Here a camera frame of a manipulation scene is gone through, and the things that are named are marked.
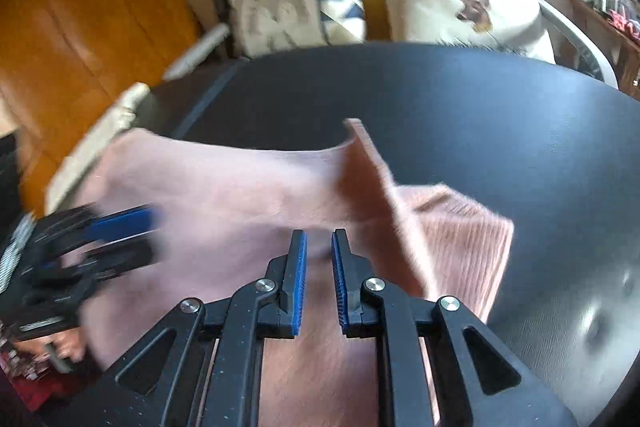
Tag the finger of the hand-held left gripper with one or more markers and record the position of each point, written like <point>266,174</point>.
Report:
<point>125,222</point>
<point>120,259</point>

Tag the clutter of small jars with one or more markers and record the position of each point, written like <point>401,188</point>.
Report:
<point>610,2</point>

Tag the tiger print cushion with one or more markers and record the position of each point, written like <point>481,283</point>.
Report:
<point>280,12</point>

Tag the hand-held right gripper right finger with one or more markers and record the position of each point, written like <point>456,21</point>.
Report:
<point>340,287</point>

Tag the wooden side table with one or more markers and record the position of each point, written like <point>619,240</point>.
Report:
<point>620,57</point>

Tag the cream white cloth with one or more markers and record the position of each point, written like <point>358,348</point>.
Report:
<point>100,132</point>

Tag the pink knit sweater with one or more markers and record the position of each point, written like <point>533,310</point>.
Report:
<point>225,197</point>

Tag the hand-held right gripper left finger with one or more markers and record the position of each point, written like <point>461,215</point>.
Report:
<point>299,287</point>

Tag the person's left hand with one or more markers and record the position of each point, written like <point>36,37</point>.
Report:
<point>70,347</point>

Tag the red cloth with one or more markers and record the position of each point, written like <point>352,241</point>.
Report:
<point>50,389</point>

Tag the deer print cushion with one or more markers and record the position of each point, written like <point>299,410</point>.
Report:
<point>450,17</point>

